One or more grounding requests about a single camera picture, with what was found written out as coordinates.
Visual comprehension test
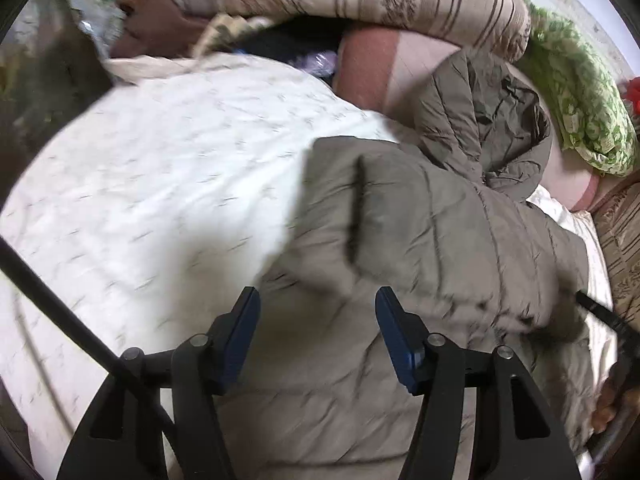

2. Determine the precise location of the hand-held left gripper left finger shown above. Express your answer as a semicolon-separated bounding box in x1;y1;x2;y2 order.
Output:
57;286;262;480

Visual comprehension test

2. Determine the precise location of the black cable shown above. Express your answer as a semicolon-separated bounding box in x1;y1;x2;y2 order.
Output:
0;237;176;436

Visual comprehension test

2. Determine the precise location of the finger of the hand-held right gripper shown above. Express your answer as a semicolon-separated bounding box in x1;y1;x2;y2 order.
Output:
575;290;640;356

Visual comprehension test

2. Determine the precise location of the person's right hand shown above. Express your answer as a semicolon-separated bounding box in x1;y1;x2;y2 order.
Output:
591;359;640;435

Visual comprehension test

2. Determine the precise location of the grey-brown puffer jacket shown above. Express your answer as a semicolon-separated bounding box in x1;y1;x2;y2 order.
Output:
235;50;593;480

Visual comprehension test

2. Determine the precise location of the brown patterned cushion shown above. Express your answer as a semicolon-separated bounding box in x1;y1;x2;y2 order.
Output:
592;172;640;323

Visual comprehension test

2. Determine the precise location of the green floral pillow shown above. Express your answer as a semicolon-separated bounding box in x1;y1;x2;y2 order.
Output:
505;0;638;177

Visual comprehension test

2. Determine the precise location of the clear plastic bag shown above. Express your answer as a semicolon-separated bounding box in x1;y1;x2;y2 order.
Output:
70;0;128;56

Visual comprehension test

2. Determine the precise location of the white patterned bed quilt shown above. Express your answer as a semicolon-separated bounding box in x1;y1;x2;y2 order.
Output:
0;52;616;480

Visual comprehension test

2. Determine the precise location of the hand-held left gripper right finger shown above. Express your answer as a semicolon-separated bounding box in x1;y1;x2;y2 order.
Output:
375;286;581;480

